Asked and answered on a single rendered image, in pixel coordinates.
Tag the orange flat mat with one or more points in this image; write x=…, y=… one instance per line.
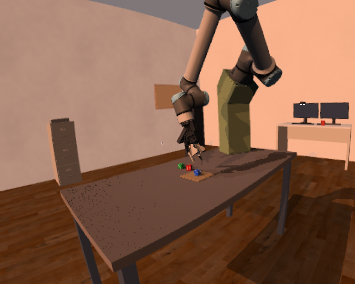
x=191, y=176

